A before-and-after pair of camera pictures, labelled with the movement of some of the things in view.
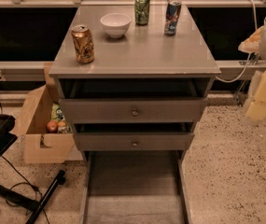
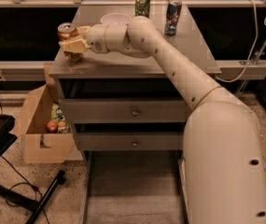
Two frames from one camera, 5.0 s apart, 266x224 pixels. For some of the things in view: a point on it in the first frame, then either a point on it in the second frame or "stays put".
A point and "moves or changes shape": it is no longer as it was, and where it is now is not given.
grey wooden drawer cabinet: x=133 y=80 stays put
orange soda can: x=84 y=43 moves or changes shape
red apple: x=51 y=127 stays put
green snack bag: x=57 y=113 stays put
